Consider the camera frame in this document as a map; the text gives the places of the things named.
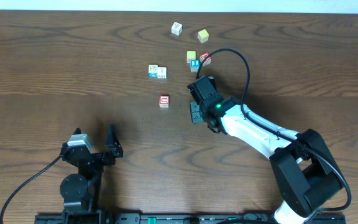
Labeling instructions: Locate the blue letter block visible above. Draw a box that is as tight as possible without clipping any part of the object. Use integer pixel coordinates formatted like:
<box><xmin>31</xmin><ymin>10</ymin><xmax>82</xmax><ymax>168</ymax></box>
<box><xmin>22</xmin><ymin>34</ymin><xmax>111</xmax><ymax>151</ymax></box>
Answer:
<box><xmin>190</xmin><ymin>60</ymin><xmax>200</xmax><ymax>72</ymax></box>

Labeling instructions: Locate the red letter U block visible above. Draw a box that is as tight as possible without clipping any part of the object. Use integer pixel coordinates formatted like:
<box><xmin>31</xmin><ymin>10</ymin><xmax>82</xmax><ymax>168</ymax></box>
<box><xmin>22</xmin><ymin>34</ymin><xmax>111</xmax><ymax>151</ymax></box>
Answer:
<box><xmin>158</xmin><ymin>95</ymin><xmax>170</xmax><ymax>108</ymax></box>

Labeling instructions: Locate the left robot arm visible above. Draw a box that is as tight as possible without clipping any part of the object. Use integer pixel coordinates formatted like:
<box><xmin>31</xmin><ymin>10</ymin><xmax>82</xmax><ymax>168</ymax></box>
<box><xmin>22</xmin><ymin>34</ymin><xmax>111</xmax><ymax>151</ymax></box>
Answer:
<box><xmin>60</xmin><ymin>125</ymin><xmax>123</xmax><ymax>224</ymax></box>

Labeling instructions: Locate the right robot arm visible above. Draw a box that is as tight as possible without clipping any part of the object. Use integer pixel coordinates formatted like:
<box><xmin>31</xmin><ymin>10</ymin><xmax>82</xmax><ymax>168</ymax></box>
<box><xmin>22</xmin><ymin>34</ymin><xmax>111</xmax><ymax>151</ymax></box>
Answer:
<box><xmin>188</xmin><ymin>77</ymin><xmax>349</xmax><ymax>223</ymax></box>

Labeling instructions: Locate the red letter M block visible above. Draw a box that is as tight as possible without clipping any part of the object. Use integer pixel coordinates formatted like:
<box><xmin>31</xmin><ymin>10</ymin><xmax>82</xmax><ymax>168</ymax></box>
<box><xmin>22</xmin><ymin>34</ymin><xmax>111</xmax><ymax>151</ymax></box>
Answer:
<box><xmin>200</xmin><ymin>52</ymin><xmax>212</xmax><ymax>66</ymax></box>

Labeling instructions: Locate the yellow block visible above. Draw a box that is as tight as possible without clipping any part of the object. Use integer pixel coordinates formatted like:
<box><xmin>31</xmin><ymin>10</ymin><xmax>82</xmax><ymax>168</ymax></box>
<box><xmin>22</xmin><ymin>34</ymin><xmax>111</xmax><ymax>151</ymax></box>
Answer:
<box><xmin>198</xmin><ymin>29</ymin><xmax>209</xmax><ymax>43</ymax></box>
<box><xmin>186</xmin><ymin>51</ymin><xmax>196</xmax><ymax>63</ymax></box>

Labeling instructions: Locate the plain hand sign block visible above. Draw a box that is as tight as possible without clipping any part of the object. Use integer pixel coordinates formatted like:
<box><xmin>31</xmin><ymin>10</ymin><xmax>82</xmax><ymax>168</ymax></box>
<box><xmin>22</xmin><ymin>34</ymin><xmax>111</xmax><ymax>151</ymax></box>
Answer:
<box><xmin>157</xmin><ymin>67</ymin><xmax>167</xmax><ymax>79</ymax></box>

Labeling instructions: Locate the blue X side block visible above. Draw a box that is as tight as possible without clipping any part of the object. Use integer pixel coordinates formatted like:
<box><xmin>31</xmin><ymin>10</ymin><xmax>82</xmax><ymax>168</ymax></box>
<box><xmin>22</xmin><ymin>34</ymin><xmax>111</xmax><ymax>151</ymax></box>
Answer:
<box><xmin>148</xmin><ymin>64</ymin><xmax>158</xmax><ymax>77</ymax></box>

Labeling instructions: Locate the yellow top block far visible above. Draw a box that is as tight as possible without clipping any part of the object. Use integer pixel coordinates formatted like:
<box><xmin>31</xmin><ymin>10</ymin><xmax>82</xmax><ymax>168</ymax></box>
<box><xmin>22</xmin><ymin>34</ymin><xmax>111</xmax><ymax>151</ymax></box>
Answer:
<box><xmin>198</xmin><ymin>29</ymin><xmax>209</xmax><ymax>43</ymax></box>

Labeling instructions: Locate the white block top far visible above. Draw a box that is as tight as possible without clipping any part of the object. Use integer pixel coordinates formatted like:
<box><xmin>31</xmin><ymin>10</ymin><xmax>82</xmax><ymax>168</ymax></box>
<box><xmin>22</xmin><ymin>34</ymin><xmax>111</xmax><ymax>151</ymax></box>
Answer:
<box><xmin>171</xmin><ymin>22</ymin><xmax>183</xmax><ymax>35</ymax></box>

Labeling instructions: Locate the left black cable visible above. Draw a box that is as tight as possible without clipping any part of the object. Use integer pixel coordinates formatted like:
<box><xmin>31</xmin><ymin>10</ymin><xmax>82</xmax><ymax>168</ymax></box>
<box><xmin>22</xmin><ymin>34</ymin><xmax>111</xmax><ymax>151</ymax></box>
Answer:
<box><xmin>0</xmin><ymin>154</ymin><xmax>63</xmax><ymax>224</ymax></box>

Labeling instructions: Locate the black cable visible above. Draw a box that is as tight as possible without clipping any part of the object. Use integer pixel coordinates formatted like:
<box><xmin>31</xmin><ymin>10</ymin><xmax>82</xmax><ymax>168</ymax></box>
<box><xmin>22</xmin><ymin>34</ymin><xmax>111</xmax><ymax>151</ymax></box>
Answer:
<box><xmin>196</xmin><ymin>47</ymin><xmax>352</xmax><ymax>224</ymax></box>
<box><xmin>0</xmin><ymin>154</ymin><xmax>63</xmax><ymax>224</ymax></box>

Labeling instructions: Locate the right black cable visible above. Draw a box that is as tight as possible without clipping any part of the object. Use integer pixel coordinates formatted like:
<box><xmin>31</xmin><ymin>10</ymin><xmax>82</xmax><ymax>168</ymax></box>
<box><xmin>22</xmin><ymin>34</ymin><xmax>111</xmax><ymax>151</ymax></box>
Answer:
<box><xmin>196</xmin><ymin>47</ymin><xmax>352</xmax><ymax>224</ymax></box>

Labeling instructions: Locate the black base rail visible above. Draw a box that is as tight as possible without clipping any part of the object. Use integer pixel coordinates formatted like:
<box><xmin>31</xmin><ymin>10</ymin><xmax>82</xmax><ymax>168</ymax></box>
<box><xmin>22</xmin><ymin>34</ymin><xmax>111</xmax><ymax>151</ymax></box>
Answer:
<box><xmin>34</xmin><ymin>213</ymin><xmax>347</xmax><ymax>224</ymax></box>

